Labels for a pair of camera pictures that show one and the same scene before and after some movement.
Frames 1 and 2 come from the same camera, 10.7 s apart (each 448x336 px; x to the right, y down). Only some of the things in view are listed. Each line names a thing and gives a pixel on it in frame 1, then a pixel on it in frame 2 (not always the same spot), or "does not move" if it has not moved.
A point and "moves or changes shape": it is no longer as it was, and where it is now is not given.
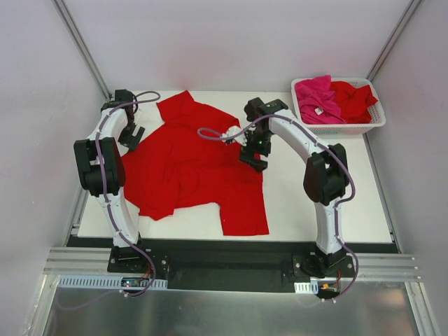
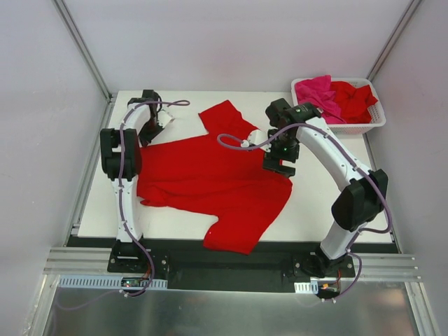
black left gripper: x=132 y=136 → x=148 y=133
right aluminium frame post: x=414 y=7 does not move
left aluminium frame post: x=82 y=47 does not move
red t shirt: x=173 y=166 moves or changes shape
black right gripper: x=252 y=158 → x=278 y=166
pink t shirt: x=316 y=101 does not move
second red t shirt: x=353 y=101 does not move
